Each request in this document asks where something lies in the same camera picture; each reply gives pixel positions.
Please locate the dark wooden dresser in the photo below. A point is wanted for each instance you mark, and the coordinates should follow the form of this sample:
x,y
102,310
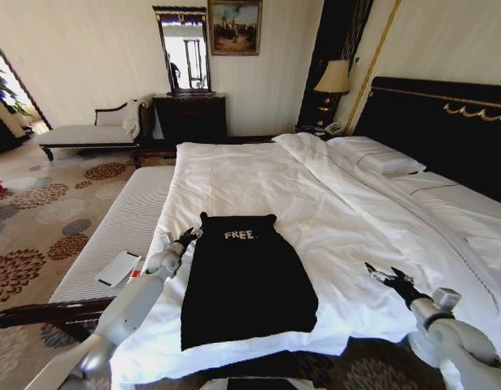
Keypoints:
x,y
189,118

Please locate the white cloth on chaise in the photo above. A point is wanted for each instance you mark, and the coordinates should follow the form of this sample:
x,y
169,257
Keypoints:
x,y
131,118

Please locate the black wall panel gold stripes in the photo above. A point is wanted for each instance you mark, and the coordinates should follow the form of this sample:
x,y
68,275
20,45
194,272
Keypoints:
x,y
336,44

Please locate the white pillow with dark piping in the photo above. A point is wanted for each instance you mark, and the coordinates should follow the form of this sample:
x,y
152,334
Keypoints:
x,y
376,156

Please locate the white duvet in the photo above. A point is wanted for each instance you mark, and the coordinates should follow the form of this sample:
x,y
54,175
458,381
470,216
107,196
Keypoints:
x,y
315,227

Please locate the table lamp with cream shade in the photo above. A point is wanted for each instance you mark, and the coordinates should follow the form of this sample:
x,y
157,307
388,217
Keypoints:
x,y
332,83

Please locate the white ribbed bed bench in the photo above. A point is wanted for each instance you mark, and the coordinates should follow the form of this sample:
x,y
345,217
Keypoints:
x,y
120,227

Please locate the white card with black stripes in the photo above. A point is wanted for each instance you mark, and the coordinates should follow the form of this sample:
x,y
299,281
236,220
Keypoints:
x,y
117,269

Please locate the dark wooden bench frame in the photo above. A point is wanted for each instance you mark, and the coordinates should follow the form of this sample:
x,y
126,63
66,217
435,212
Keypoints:
x,y
51,310

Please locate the dark nightstand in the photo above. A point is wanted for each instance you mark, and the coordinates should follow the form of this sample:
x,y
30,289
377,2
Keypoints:
x,y
311,131

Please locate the dark framed mirror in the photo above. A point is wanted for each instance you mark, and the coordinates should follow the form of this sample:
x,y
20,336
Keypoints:
x,y
182,50

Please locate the gold framed painting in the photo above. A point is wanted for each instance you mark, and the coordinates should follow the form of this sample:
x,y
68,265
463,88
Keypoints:
x,y
234,27

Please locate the green potted plant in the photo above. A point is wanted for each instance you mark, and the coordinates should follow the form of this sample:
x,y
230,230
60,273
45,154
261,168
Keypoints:
x,y
4,87

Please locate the robot front dark panel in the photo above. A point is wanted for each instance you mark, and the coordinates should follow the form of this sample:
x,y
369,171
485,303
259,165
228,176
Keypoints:
x,y
258,384

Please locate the black headboard with gold trim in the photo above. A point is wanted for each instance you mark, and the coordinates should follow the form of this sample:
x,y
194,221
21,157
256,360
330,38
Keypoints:
x,y
441,134

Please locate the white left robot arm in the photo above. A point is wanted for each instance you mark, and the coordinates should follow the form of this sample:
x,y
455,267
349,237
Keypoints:
x,y
124,313

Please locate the small red item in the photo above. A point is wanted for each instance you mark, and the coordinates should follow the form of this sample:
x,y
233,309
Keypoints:
x,y
135,276

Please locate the white chaise longue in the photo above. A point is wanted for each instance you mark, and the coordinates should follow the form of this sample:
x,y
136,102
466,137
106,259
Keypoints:
x,y
92,130

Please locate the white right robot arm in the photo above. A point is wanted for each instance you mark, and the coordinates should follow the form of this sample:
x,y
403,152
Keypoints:
x,y
458,341

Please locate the black garment with FREE print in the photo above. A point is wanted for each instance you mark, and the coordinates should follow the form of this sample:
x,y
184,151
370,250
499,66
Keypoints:
x,y
246,280

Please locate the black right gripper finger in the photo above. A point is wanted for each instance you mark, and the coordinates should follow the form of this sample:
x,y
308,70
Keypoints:
x,y
376,274
401,274

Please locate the white telephone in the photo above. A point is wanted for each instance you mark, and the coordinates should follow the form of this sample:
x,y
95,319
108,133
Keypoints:
x,y
333,128

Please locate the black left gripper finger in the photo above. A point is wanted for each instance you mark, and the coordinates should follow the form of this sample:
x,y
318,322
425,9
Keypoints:
x,y
195,236
186,232

